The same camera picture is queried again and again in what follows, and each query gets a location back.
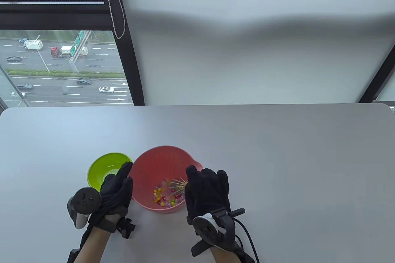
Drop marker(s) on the pink salad bowl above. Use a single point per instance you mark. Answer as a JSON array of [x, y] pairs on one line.
[[148, 170]]

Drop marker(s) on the green road sign gantry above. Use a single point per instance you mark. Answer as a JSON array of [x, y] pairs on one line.
[[77, 42]]

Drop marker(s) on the person's left forearm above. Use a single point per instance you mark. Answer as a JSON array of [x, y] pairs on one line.
[[92, 244]]

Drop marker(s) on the pile of colourful plastic decorations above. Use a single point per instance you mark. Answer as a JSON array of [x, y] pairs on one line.
[[163, 198]]

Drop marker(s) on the black left hand controller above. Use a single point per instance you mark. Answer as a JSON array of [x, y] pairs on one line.
[[84, 199]]

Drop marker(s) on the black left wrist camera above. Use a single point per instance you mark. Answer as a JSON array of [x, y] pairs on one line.
[[73, 256]]

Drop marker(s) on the white roller blind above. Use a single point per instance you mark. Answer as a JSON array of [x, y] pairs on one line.
[[247, 59]]

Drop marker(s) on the green plastic bowl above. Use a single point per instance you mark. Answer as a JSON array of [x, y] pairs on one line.
[[101, 167]]

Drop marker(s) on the person's right forearm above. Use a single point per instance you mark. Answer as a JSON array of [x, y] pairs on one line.
[[223, 256]]

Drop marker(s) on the person's left hand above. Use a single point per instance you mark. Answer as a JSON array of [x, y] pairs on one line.
[[117, 192]]

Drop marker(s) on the grey street lamp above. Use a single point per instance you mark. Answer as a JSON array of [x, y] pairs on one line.
[[40, 55]]

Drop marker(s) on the black hand controller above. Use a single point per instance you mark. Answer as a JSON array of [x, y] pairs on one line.
[[222, 229], [84, 199]]

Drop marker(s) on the black right hand controller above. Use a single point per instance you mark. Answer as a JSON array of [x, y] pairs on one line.
[[222, 229]]

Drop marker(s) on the person's right hand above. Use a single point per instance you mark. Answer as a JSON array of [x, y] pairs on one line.
[[209, 192]]

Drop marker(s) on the black window frame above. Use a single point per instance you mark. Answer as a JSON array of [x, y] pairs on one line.
[[376, 81], [123, 44]]

